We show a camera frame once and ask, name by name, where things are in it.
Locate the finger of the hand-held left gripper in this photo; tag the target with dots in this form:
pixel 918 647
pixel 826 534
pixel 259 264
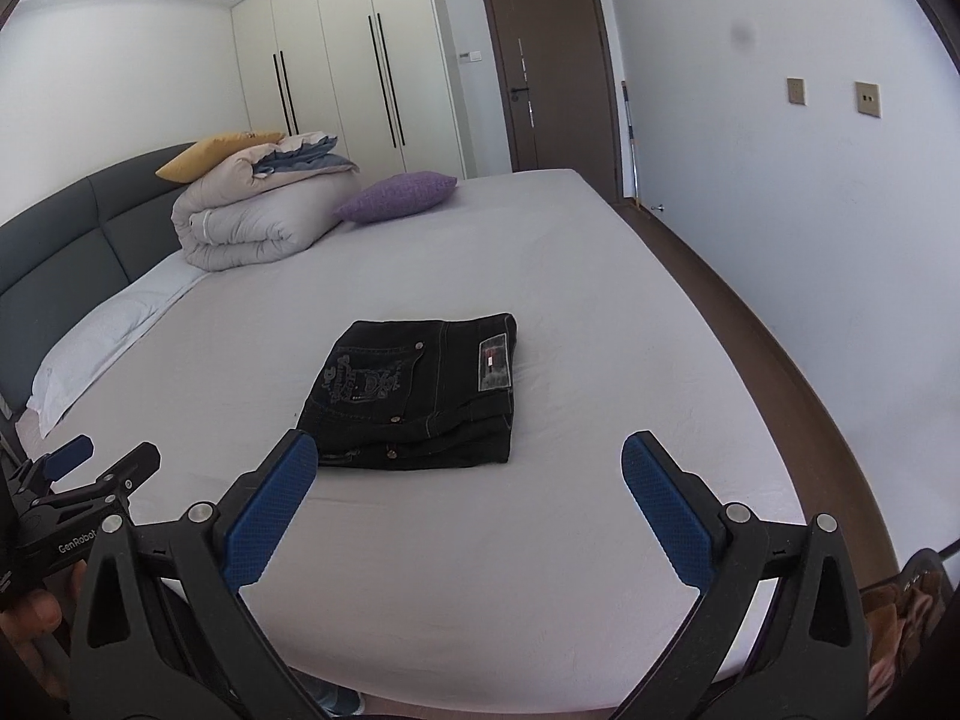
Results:
pixel 71 454
pixel 124 472

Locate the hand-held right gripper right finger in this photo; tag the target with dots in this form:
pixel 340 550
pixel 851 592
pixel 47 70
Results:
pixel 667 517

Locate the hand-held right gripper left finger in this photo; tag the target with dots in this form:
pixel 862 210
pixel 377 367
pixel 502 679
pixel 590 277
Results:
pixel 270 517

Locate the black denim pants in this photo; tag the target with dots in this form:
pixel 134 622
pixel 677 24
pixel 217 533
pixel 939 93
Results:
pixel 435 420

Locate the person's left hand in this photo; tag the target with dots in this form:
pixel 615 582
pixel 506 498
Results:
pixel 30 611

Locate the white pillow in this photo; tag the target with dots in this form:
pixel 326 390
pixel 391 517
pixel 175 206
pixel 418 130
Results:
pixel 97 345

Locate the grey padded headboard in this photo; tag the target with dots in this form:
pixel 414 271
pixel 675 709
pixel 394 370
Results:
pixel 67 232

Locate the bed with white sheet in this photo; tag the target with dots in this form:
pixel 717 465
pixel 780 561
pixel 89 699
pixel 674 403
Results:
pixel 525 277

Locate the folded beige duvet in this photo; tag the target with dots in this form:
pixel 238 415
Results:
pixel 255 225

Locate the yellow pillow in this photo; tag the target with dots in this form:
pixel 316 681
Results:
pixel 202 157

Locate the purple pillow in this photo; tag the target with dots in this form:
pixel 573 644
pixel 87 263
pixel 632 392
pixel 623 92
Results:
pixel 397 199

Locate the folded grey blue blanket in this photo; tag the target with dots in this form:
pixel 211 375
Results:
pixel 315 161

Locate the thin pole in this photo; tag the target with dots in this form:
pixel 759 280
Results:
pixel 631 142

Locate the cream wardrobe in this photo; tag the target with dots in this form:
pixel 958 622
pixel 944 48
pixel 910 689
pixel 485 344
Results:
pixel 337 52

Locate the brown door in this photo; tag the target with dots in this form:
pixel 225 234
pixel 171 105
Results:
pixel 555 52

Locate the brown wall plate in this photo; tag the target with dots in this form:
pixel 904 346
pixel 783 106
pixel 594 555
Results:
pixel 796 90
pixel 868 99

